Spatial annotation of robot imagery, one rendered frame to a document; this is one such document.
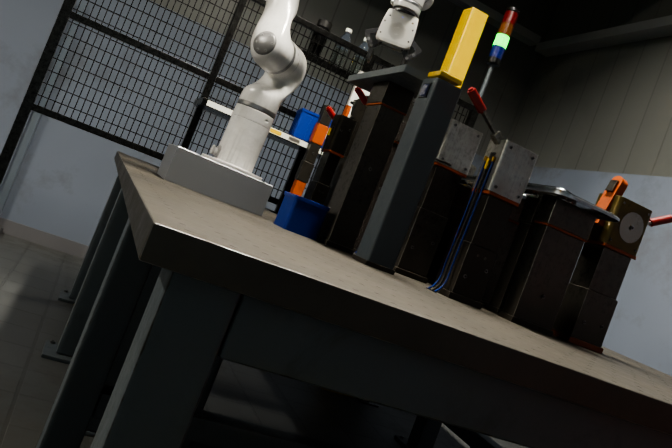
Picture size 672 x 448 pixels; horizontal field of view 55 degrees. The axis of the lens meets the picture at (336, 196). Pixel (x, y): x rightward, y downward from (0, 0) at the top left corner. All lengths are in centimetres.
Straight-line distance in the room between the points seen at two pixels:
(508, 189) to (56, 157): 317
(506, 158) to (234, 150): 81
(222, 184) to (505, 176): 80
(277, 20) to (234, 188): 50
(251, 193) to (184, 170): 20
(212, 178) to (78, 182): 240
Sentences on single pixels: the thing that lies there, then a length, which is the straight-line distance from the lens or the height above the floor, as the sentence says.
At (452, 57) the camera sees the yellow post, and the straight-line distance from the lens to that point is 334.
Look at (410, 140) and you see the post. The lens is 145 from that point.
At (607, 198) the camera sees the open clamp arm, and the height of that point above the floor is 105.
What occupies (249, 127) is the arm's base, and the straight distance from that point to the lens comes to 190.
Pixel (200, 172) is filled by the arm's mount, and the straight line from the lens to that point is 184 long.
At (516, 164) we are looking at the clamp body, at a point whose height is 102.
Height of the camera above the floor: 76
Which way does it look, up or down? 2 degrees up
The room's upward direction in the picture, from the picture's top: 21 degrees clockwise
